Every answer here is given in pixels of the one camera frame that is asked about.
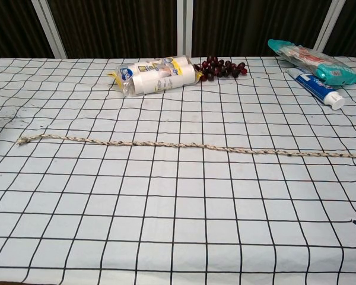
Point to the blue white toothpaste tube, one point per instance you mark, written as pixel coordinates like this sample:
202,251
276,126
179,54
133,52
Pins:
314,84

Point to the teal snack packet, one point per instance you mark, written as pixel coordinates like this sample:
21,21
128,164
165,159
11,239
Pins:
323,66

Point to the white partition post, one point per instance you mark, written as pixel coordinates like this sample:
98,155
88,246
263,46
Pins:
49,29
184,28
330,25

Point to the toilet paper roll pack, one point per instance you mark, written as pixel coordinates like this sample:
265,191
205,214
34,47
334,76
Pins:
160,78

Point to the dark ribbed partition panel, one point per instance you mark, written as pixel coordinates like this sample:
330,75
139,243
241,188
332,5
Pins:
12,28
115,28
249,26
354,28

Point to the dark red grape bunch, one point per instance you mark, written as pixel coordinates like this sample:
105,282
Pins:
216,69

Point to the white black checked tablecloth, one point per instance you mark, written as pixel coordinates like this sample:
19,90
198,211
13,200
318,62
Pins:
195,207

